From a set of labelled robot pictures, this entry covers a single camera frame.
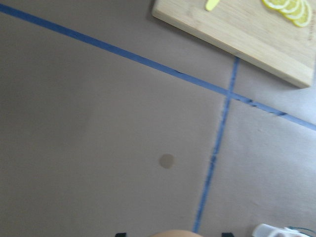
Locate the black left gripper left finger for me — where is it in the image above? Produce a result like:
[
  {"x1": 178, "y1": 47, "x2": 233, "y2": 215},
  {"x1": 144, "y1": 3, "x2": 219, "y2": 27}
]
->
[{"x1": 115, "y1": 233, "x2": 126, "y2": 237}]

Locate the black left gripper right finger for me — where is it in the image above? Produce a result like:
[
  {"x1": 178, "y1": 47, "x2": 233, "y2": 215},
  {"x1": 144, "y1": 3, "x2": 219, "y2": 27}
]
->
[{"x1": 221, "y1": 232, "x2": 235, "y2": 237}]

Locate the bamboo cutting board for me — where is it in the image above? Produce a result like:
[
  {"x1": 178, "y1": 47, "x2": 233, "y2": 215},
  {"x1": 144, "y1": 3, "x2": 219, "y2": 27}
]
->
[{"x1": 152, "y1": 0, "x2": 316, "y2": 88}]

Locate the yellow plastic knife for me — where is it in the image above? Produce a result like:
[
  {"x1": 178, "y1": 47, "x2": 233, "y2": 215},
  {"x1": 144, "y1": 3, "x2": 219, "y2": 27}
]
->
[{"x1": 205, "y1": 0, "x2": 220, "y2": 11}]

